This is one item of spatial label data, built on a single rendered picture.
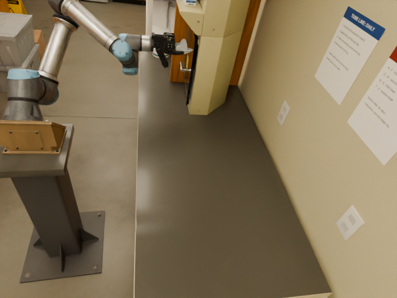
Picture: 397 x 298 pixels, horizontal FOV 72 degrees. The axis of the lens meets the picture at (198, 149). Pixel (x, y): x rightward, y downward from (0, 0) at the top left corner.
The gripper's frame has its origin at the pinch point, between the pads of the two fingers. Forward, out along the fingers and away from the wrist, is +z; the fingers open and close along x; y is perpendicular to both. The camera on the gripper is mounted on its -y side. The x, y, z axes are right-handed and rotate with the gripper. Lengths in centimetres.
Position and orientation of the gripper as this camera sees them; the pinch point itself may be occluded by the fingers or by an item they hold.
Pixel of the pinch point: (189, 51)
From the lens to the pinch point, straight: 149.9
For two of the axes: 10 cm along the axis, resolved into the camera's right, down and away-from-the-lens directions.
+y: 1.5, -7.2, -6.8
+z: 9.8, 0.1, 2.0
